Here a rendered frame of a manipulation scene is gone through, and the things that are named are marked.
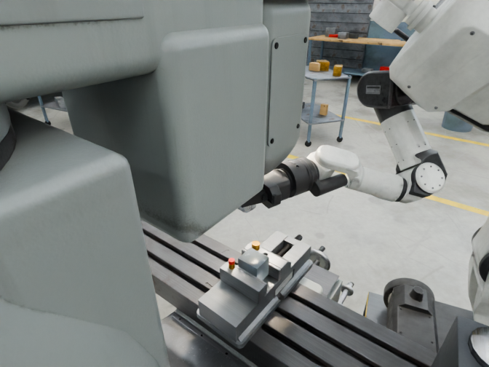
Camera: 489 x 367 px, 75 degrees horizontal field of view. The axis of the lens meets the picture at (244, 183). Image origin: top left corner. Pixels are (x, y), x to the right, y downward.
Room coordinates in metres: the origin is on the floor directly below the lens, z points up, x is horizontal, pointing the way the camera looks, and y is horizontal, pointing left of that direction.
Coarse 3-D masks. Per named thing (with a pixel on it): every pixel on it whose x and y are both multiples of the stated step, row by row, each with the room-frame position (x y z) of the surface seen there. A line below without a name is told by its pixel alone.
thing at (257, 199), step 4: (260, 192) 0.60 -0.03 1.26; (264, 192) 0.60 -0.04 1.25; (256, 196) 0.59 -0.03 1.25; (260, 196) 0.60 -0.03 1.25; (264, 196) 0.60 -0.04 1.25; (248, 200) 0.58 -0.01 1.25; (252, 200) 0.59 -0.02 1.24; (256, 200) 0.59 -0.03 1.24; (260, 200) 0.60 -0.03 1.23; (264, 200) 0.60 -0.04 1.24; (244, 204) 0.58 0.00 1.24; (248, 204) 0.58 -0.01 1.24; (252, 204) 0.59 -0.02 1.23
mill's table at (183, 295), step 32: (160, 256) 0.75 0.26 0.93; (192, 256) 0.75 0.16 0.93; (224, 256) 0.75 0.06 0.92; (160, 288) 0.66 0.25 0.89; (192, 288) 0.62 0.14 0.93; (288, 320) 0.52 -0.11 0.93; (320, 320) 0.52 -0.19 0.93; (352, 320) 0.52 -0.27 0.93; (256, 352) 0.46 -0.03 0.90; (288, 352) 0.44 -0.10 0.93; (320, 352) 0.44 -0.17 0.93; (352, 352) 0.45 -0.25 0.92; (384, 352) 0.44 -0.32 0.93; (416, 352) 0.44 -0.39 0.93
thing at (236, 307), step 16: (272, 240) 0.75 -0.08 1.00; (288, 240) 0.75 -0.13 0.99; (288, 256) 0.68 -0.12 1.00; (304, 256) 0.69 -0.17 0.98; (224, 272) 0.58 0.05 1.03; (240, 272) 0.58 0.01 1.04; (288, 272) 0.63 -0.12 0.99; (304, 272) 0.67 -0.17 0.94; (224, 288) 0.56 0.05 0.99; (240, 288) 0.55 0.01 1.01; (256, 288) 0.53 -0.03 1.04; (272, 288) 0.57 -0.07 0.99; (288, 288) 0.61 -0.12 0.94; (208, 304) 0.52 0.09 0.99; (224, 304) 0.52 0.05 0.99; (240, 304) 0.52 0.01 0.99; (256, 304) 0.52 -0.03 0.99; (272, 304) 0.56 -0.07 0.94; (208, 320) 0.51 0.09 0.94; (224, 320) 0.48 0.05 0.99; (240, 320) 0.47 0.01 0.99; (256, 320) 0.51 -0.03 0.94; (224, 336) 0.47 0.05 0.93; (240, 336) 0.46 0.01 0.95
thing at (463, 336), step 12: (456, 324) 0.38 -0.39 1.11; (468, 324) 0.38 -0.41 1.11; (480, 324) 0.38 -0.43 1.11; (456, 336) 0.35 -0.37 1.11; (468, 336) 0.35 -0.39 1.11; (480, 336) 0.34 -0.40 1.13; (444, 348) 0.38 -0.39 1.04; (456, 348) 0.33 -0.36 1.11; (468, 348) 0.33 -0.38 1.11; (480, 348) 0.32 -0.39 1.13; (444, 360) 0.35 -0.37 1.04; (456, 360) 0.31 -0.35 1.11; (468, 360) 0.31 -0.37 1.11; (480, 360) 0.30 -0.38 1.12
